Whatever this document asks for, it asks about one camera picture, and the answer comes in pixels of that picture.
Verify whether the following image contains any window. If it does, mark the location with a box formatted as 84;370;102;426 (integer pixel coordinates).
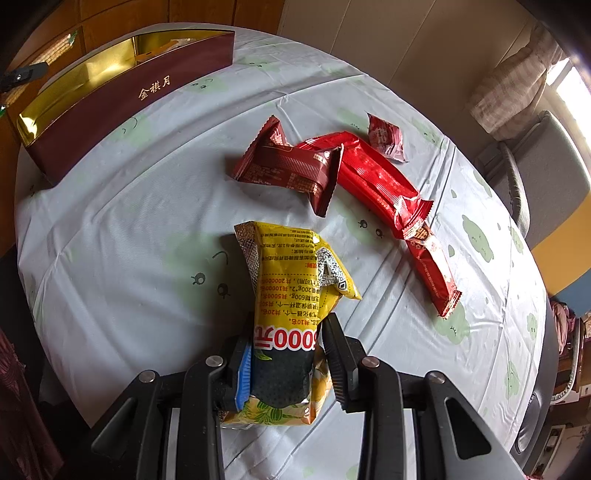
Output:
554;60;591;114

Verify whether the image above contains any long red snack packet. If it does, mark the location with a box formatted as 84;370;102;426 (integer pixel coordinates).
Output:
295;131;435;239

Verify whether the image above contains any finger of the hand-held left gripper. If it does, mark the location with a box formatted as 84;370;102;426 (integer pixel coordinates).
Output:
0;62;49;91

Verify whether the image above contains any checked beige curtain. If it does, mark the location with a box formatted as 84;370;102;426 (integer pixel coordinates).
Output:
468;23;570;141

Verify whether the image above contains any slim red stick packet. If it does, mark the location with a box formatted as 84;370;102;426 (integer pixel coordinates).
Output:
404;225;462;319

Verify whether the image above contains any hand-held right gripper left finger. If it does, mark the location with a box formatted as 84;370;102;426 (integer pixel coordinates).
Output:
90;337;254;480

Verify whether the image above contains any small red snack packet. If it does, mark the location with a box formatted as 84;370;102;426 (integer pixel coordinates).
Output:
367;112;410;164

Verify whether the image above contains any yellow and dark brown packet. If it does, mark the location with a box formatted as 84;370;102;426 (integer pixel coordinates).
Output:
221;220;362;428

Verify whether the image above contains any dark red snack packet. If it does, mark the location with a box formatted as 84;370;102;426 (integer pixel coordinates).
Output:
231;115;345;217

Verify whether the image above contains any pink cloth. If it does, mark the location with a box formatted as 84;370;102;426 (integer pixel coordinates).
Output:
549;300;579;357

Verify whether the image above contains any grey yellow blue armchair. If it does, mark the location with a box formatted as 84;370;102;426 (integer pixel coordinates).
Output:
475;111;591;298

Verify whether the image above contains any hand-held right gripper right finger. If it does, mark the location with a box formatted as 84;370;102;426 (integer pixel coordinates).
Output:
322;314;527;480

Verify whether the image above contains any person's dark red patterned clothing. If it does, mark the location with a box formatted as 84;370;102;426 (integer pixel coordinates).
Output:
0;323;65;480

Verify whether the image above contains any maroon tin box gold inside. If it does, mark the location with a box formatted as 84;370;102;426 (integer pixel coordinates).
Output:
16;28;235;185

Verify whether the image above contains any black chair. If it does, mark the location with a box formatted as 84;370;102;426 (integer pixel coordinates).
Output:
508;314;575;472

